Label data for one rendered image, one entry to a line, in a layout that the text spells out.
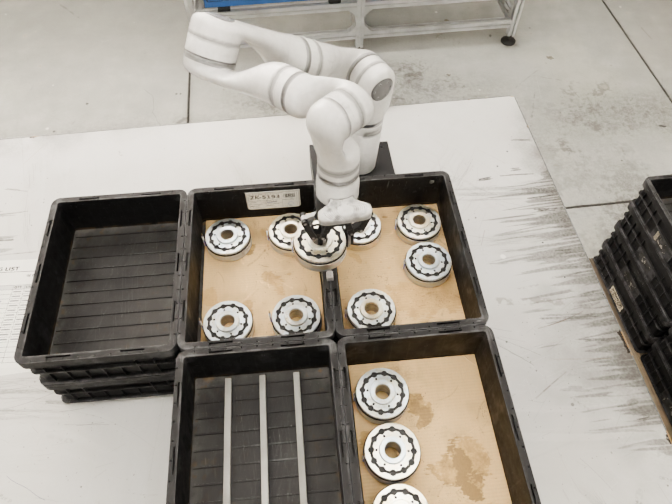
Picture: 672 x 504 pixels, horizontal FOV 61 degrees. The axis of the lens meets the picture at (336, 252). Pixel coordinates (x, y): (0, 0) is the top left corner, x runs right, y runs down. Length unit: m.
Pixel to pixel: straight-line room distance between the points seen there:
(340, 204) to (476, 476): 0.55
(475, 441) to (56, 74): 2.86
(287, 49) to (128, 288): 0.62
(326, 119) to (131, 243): 0.71
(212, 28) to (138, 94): 2.11
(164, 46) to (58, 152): 1.65
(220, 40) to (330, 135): 0.30
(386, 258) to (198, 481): 0.61
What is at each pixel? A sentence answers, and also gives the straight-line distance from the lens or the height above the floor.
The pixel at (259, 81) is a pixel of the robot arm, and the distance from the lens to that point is 0.94.
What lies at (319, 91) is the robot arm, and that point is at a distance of 0.90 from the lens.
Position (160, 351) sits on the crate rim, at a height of 0.93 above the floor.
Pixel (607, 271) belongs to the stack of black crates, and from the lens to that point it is 2.24.
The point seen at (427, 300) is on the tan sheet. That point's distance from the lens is 1.25.
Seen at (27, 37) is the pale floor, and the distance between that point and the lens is 3.75.
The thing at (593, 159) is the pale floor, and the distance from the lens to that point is 2.89.
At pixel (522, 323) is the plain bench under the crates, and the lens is 1.42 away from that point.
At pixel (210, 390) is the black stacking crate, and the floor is 0.83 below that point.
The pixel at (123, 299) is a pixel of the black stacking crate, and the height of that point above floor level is 0.83.
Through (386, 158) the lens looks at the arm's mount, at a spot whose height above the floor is 0.77.
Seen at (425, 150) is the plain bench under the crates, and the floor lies 0.70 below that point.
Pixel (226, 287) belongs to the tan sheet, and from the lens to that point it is 1.27.
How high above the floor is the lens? 1.90
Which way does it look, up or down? 56 degrees down
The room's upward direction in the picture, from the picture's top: straight up
